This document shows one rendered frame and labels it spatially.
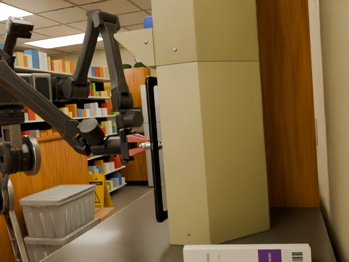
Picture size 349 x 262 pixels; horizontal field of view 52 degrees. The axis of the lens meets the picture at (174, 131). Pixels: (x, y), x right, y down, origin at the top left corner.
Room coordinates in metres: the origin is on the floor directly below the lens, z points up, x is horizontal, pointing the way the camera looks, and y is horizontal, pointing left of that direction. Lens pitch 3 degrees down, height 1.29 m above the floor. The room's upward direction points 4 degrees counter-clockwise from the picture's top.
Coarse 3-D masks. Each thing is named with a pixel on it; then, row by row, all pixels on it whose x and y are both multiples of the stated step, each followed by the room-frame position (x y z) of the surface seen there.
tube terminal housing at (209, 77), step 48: (192, 0) 0.89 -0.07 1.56; (240, 0) 0.96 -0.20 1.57; (192, 48) 0.90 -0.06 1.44; (240, 48) 0.96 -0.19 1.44; (192, 96) 0.90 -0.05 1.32; (240, 96) 0.95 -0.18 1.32; (192, 144) 0.90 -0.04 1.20; (240, 144) 0.95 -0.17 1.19; (192, 192) 0.90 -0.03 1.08; (240, 192) 0.94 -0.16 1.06; (192, 240) 0.91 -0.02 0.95
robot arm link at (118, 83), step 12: (96, 12) 1.51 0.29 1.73; (96, 24) 1.51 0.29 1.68; (108, 24) 1.51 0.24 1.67; (108, 36) 1.50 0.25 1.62; (108, 48) 1.50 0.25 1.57; (108, 60) 1.50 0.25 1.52; (120, 60) 1.50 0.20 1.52; (120, 72) 1.48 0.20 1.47; (120, 84) 1.46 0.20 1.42; (120, 96) 1.44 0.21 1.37; (120, 108) 1.44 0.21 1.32
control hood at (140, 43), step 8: (128, 32) 0.95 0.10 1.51; (136, 32) 0.94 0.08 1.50; (144, 32) 0.93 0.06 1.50; (152, 32) 0.93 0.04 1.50; (120, 40) 0.96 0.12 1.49; (128, 40) 0.95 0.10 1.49; (136, 40) 0.94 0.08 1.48; (144, 40) 0.93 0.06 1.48; (152, 40) 0.93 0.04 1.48; (128, 48) 0.95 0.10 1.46; (136, 48) 0.94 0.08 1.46; (144, 48) 0.93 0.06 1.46; (152, 48) 0.93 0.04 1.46; (136, 56) 0.94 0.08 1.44; (144, 56) 0.94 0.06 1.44; (152, 56) 0.93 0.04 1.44; (144, 64) 0.94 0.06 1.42; (152, 64) 0.93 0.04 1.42
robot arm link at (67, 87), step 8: (88, 16) 1.58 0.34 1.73; (104, 16) 1.51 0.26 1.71; (112, 16) 1.54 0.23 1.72; (88, 24) 1.60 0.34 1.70; (88, 32) 1.60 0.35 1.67; (96, 32) 1.60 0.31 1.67; (88, 40) 1.60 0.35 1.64; (96, 40) 1.62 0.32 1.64; (80, 48) 1.65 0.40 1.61; (88, 48) 1.62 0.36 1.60; (80, 56) 1.64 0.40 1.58; (88, 56) 1.64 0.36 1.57; (80, 64) 1.65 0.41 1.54; (88, 64) 1.66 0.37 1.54; (80, 72) 1.65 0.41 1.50; (72, 80) 1.66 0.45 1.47; (80, 80) 1.67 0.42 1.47; (88, 80) 1.73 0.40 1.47; (64, 88) 1.70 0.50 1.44; (72, 88) 1.66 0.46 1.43; (88, 88) 1.72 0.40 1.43; (64, 96) 1.70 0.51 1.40; (72, 96) 1.67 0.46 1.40; (88, 96) 1.73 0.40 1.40
